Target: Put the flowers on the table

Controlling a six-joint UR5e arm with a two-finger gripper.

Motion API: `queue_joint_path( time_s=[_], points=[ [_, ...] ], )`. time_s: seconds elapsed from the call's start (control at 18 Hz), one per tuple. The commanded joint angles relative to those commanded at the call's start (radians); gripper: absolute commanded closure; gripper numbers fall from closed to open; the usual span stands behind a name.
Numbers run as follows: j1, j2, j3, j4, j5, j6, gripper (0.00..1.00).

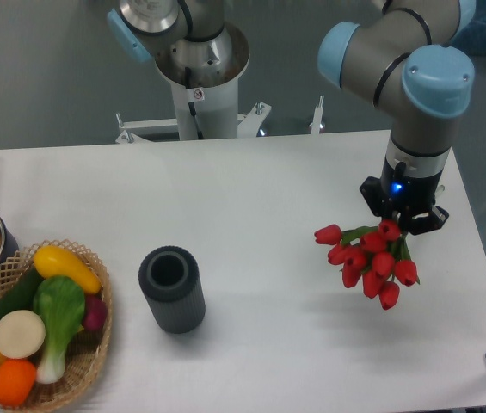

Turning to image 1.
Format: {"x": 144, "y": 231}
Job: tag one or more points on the woven wicker basket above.
{"x": 87, "y": 352}

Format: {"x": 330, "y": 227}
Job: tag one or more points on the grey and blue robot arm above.
{"x": 403, "y": 65}

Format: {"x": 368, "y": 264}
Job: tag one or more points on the green bok choy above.
{"x": 60, "y": 304}

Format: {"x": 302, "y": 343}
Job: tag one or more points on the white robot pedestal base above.
{"x": 204, "y": 82}

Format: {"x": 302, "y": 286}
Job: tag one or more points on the purple radish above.
{"x": 95, "y": 313}

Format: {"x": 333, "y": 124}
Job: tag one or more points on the red tulip bouquet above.
{"x": 376, "y": 256}

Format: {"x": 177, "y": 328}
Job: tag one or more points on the green cucumber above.
{"x": 21, "y": 295}

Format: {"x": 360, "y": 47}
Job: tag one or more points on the yellow squash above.
{"x": 51, "y": 260}

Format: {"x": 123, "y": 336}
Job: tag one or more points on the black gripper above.
{"x": 410, "y": 193}

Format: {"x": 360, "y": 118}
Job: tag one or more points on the orange fruit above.
{"x": 17, "y": 378}

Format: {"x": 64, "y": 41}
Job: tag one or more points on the dark grey ribbed vase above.
{"x": 169, "y": 278}

